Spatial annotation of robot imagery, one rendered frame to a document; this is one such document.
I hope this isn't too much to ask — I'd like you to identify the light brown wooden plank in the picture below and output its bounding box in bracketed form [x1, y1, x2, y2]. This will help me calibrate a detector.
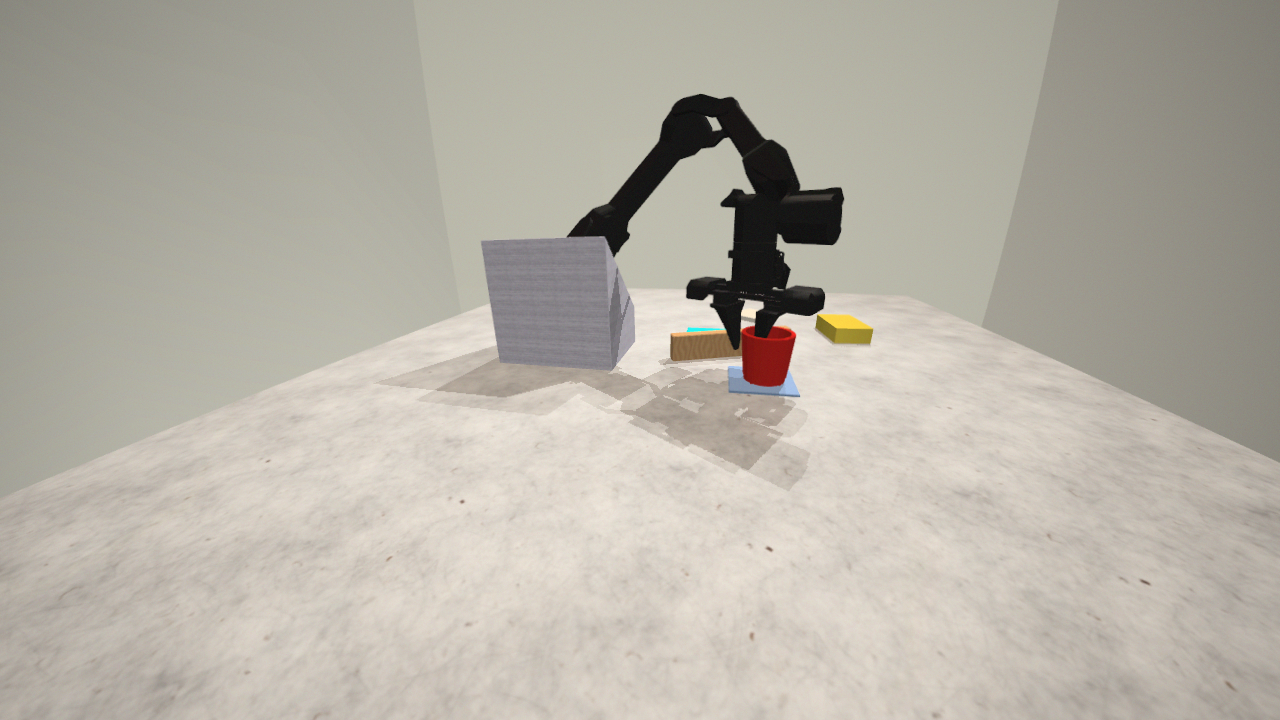
[669, 329, 742, 361]

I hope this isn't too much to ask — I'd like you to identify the red cup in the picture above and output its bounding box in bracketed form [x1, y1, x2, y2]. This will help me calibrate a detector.
[741, 325, 796, 387]

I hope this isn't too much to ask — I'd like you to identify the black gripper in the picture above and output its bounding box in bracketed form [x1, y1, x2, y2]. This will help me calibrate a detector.
[686, 242, 826, 350]

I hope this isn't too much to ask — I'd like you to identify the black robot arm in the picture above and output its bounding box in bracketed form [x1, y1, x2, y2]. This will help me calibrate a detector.
[566, 94, 844, 258]

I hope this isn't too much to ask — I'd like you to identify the yellow flat block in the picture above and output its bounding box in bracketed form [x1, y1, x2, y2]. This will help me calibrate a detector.
[815, 314, 873, 345]

